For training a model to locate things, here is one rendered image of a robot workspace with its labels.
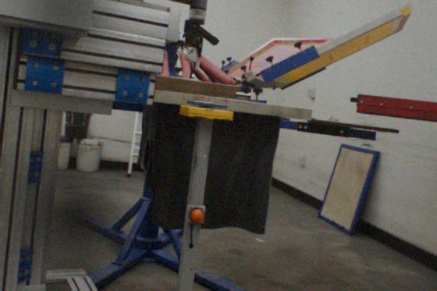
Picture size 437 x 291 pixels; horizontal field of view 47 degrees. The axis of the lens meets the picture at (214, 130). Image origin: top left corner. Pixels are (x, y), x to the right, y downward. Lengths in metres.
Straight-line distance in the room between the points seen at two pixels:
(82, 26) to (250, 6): 5.60
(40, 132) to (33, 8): 0.48
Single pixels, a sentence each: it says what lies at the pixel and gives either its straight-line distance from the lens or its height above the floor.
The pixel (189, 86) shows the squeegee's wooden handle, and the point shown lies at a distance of 2.20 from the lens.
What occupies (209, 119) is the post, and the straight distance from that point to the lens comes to 1.42.
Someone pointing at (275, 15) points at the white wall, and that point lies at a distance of 6.82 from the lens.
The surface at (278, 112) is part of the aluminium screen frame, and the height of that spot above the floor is 0.97.
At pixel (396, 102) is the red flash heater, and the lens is 2.63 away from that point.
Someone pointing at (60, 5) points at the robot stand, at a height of 1.14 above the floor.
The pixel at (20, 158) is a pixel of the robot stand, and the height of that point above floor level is 0.75.
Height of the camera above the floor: 0.97
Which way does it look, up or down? 3 degrees down
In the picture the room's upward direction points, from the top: 7 degrees clockwise
